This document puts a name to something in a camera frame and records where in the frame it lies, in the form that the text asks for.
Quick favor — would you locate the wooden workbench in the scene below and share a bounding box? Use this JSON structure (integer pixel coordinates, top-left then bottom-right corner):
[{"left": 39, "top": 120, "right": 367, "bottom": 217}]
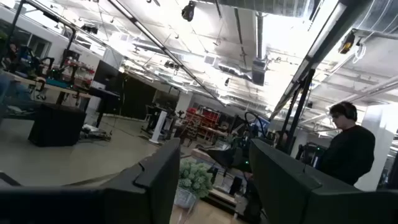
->
[{"left": 0, "top": 70, "right": 94, "bottom": 100}]

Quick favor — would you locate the person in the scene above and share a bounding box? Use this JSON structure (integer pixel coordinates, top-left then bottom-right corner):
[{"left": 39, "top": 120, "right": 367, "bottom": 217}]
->
[{"left": 315, "top": 101, "right": 377, "bottom": 187}]

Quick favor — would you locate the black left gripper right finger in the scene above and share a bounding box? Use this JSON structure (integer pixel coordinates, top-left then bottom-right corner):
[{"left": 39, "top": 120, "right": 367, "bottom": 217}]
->
[{"left": 248, "top": 138, "right": 359, "bottom": 224}]

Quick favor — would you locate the yellow black hanging device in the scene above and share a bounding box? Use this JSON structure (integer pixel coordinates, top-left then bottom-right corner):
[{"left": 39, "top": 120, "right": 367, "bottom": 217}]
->
[{"left": 338, "top": 29, "right": 357, "bottom": 55}]

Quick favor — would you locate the white tower fan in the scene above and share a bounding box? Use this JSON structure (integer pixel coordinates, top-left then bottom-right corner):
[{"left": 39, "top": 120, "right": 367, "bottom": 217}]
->
[{"left": 148, "top": 110, "right": 169, "bottom": 144}]

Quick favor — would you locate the green artificial plant in pot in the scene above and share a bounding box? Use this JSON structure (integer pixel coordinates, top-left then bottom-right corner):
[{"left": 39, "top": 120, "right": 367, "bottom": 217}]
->
[{"left": 174, "top": 158, "right": 215, "bottom": 210}]

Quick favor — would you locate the black overhead camera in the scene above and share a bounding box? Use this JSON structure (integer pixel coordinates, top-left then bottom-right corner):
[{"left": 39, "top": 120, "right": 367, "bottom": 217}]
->
[{"left": 181, "top": 0, "right": 197, "bottom": 22}]

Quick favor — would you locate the black computer monitor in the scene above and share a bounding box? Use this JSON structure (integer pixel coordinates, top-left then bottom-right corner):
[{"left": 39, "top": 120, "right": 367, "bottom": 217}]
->
[{"left": 92, "top": 59, "right": 121, "bottom": 91}]

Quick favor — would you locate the red shelving unit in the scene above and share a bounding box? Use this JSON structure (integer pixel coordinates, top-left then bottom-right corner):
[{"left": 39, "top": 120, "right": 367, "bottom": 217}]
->
[{"left": 185, "top": 107, "right": 221, "bottom": 141}]

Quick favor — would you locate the silver ventilation duct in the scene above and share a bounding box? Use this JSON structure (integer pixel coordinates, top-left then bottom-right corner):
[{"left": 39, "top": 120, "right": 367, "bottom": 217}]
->
[{"left": 353, "top": 0, "right": 398, "bottom": 34}]

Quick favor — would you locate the black cube speaker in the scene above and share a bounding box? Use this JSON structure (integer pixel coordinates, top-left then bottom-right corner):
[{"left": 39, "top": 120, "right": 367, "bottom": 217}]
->
[{"left": 27, "top": 103, "right": 88, "bottom": 148}]

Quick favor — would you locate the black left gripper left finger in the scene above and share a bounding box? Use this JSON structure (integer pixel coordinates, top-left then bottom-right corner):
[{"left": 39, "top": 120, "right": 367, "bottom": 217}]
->
[{"left": 101, "top": 138, "right": 182, "bottom": 224}]

